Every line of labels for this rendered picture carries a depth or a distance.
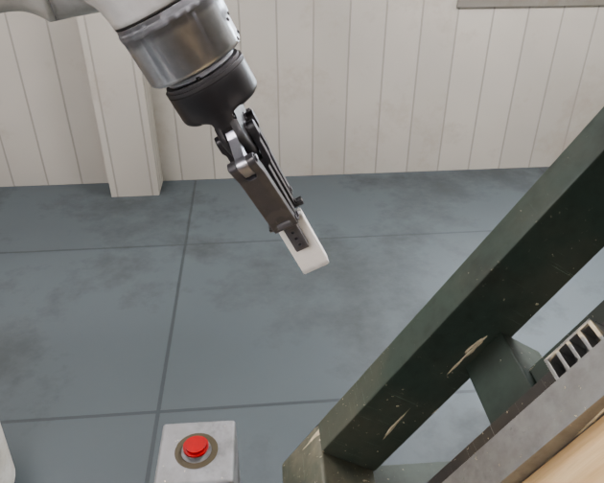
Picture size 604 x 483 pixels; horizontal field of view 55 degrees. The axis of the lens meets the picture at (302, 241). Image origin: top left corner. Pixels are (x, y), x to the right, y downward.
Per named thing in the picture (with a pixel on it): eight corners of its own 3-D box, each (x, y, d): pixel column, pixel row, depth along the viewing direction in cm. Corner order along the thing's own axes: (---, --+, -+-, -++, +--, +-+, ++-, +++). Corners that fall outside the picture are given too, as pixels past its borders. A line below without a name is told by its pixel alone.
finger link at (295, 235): (287, 202, 57) (289, 218, 54) (309, 241, 59) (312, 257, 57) (273, 209, 57) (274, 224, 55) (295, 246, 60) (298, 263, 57)
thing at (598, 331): (561, 369, 66) (543, 359, 65) (607, 328, 63) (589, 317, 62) (578, 395, 63) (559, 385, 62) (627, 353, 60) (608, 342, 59)
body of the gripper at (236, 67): (238, 58, 46) (290, 155, 50) (238, 34, 53) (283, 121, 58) (156, 102, 47) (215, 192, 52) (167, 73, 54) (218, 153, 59)
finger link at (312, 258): (300, 209, 58) (300, 213, 58) (328, 260, 62) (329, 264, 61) (273, 221, 59) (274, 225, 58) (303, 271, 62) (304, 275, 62)
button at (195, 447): (185, 443, 93) (183, 434, 92) (210, 442, 93) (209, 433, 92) (182, 464, 90) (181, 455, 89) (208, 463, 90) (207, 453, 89)
